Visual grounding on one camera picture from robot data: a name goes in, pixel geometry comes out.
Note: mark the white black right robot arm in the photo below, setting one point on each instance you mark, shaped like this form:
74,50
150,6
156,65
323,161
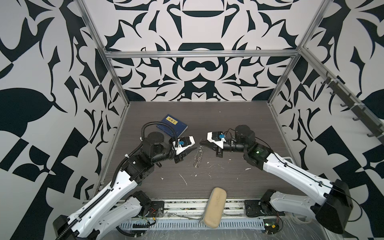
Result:
328,202

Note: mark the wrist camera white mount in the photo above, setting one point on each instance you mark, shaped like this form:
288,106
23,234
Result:
183,144
218,138

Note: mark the beige oblong pouch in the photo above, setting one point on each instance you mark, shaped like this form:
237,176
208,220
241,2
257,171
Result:
215,208

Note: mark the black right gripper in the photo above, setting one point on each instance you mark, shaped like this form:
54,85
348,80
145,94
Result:
220,150

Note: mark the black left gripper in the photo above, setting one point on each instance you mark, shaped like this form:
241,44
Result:
177,158

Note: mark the perforated white cable tray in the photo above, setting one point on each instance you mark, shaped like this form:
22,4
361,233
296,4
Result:
185,224

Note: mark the black wall hook rail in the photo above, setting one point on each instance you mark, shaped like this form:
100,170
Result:
361,111

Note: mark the blue notebook with yellow label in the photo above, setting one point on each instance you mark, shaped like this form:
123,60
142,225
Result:
179,126

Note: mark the white digital scale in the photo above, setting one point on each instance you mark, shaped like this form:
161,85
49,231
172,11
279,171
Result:
289,159

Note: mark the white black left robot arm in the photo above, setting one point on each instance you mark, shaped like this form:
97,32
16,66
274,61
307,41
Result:
117,201

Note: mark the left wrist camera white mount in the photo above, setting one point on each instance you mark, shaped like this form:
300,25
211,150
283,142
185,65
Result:
183,144

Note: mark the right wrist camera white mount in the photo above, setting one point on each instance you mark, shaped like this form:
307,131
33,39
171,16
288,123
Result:
218,138

